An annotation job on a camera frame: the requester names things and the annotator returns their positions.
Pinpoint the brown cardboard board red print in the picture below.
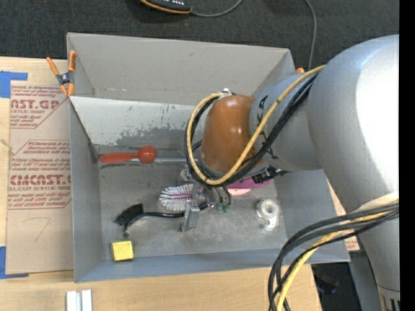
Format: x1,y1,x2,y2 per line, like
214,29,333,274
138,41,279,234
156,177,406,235
0,56,75,277

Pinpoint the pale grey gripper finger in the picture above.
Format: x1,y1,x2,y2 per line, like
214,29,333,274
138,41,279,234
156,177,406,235
180,207,192,233
189,199,200,229

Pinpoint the red plastic spoon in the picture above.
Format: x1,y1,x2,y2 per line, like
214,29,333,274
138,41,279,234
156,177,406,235
98,145,158,165

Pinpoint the yellow cube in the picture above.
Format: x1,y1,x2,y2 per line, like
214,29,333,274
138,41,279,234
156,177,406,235
110,238,135,262

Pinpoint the pink round thing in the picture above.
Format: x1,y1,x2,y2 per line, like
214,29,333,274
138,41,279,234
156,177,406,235
226,176,274,197

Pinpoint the pink and white brush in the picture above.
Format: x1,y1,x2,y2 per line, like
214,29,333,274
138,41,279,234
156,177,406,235
158,183,196,211

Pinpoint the black cylinder on white bracket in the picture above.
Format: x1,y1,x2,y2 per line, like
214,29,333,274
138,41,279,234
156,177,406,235
252,166,290,185

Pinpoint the grey metal bin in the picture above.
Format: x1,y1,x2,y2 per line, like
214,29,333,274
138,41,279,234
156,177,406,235
66,32,351,283

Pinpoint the black brush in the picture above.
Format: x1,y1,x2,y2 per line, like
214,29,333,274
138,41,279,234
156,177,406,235
113,203,186,235

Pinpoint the white plastic fitting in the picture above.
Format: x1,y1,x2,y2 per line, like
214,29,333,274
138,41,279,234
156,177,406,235
255,198,281,232

